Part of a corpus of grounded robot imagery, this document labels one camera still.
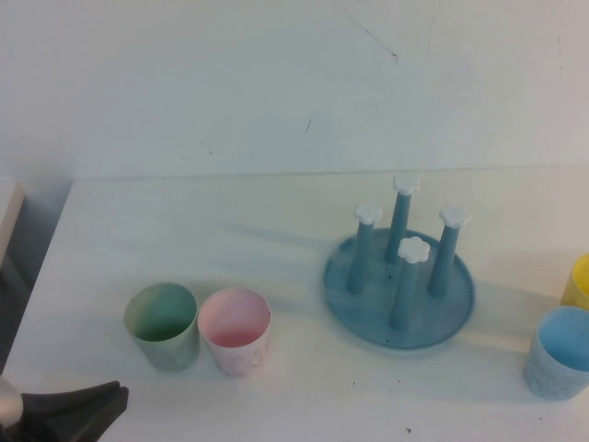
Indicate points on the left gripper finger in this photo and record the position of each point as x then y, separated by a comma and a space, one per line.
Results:
69, 414

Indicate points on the light blue plastic cup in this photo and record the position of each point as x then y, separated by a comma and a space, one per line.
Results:
557, 359

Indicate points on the green plastic cup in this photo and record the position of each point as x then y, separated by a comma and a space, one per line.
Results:
161, 313

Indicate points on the pink plastic cup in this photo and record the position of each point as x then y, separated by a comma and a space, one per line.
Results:
234, 322

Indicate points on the blue cup stand white caps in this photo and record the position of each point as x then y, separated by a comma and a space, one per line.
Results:
414, 322

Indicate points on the yellow plastic cup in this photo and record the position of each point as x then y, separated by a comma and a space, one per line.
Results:
579, 285

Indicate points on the beige furniture panel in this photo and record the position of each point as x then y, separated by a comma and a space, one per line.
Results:
10, 216

